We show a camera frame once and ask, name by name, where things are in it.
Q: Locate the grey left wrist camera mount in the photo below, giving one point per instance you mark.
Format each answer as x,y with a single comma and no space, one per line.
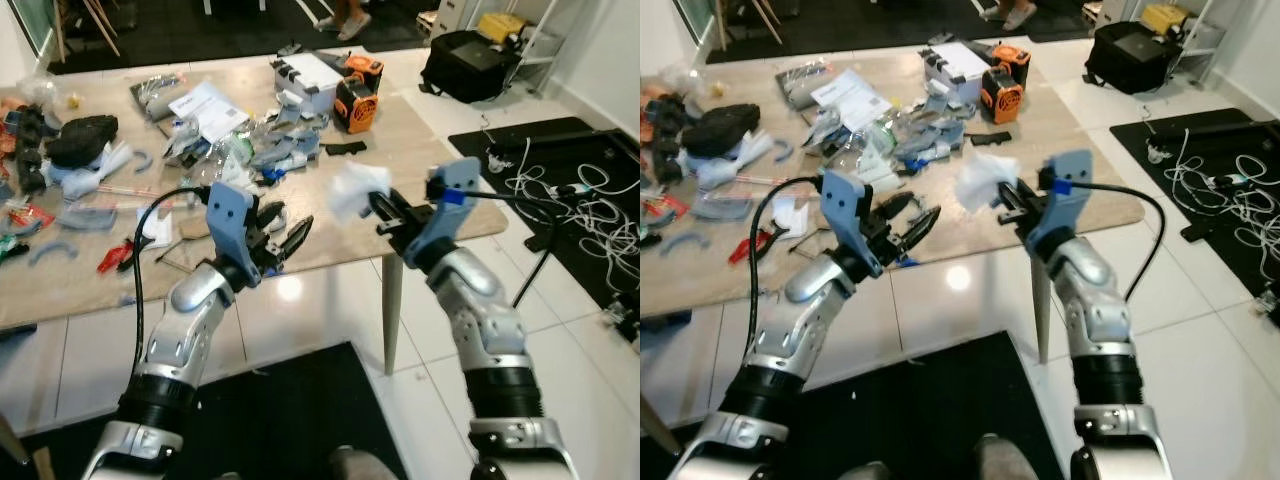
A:
228,220
845,210

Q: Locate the grey robot foot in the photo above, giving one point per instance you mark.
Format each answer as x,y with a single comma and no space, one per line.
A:
362,465
230,476
1005,460
870,471

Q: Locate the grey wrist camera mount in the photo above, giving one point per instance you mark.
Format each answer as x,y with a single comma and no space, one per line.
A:
845,210
1065,200
228,220
450,205

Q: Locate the black fabric pouch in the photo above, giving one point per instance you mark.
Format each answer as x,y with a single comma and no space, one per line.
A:
82,140
728,128

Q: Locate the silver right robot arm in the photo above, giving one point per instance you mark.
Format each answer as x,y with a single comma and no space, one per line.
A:
1100,320
490,330

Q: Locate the grey left robot foot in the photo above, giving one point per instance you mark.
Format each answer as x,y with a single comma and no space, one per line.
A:
870,471
230,476

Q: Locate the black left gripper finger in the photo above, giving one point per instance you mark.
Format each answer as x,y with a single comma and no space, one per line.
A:
298,240
897,205
272,213
920,230

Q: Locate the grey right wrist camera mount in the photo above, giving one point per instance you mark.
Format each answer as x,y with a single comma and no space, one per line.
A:
1065,200
450,205

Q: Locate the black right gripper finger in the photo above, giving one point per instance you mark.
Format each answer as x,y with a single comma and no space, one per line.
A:
1008,188
385,202
1008,210
387,224

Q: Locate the light wooden table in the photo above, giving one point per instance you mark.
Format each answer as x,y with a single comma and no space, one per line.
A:
400,130
1050,130

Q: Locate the grey right robot foot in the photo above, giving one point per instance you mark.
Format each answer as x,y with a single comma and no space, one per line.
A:
1005,460
362,465

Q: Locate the white printed paper sheet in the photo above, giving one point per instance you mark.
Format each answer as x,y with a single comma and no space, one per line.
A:
850,98
205,108

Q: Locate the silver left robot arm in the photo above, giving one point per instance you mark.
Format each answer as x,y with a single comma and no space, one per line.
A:
175,340
790,340

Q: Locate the black backpack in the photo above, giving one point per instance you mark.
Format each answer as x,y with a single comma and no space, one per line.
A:
1130,55
470,65

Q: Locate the white grey box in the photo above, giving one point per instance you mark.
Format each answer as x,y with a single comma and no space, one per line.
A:
310,75
955,62

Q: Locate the large black floor mat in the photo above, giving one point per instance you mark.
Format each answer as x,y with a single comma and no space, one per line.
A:
200,30
850,25

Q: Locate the yellow box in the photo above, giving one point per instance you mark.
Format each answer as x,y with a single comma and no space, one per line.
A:
502,26
1165,18

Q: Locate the white tissue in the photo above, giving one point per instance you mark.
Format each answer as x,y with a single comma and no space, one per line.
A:
355,190
985,180

